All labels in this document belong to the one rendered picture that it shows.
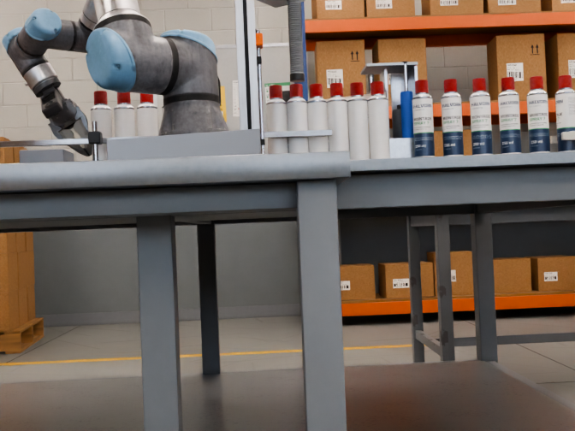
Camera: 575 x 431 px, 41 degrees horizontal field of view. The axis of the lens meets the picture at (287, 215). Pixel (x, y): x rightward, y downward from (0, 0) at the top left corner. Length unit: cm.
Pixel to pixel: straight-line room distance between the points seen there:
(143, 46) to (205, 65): 14
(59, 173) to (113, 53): 38
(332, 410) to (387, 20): 481
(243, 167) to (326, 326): 27
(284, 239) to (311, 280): 523
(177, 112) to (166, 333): 47
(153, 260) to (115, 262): 518
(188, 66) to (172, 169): 45
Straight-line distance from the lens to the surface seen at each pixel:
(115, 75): 150
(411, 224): 376
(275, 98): 195
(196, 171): 114
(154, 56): 152
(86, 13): 199
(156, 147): 145
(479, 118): 201
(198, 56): 158
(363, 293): 571
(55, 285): 663
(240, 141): 143
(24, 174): 119
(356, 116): 195
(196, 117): 154
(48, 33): 195
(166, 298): 133
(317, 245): 115
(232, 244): 638
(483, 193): 139
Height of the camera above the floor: 71
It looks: 1 degrees up
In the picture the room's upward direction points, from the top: 2 degrees counter-clockwise
